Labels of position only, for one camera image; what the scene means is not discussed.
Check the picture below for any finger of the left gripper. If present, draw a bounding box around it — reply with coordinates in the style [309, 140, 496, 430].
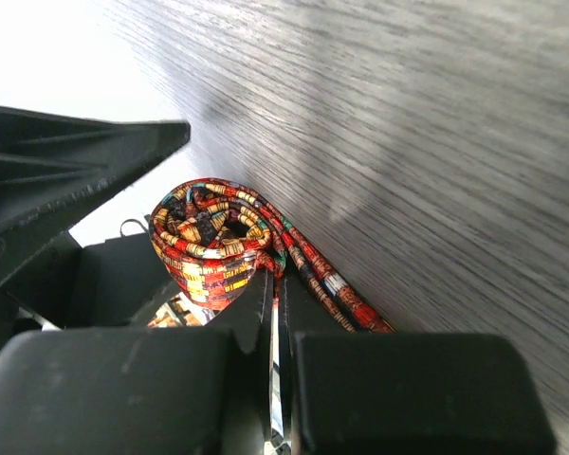
[0, 106, 191, 287]
[9, 232, 175, 328]

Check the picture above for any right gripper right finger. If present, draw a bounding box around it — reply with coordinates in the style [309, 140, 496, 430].
[282, 276, 558, 454]

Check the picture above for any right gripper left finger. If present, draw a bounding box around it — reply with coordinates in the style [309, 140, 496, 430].
[0, 272, 272, 454]

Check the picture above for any multicoloured patterned tie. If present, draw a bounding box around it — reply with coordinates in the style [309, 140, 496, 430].
[149, 178, 394, 334]

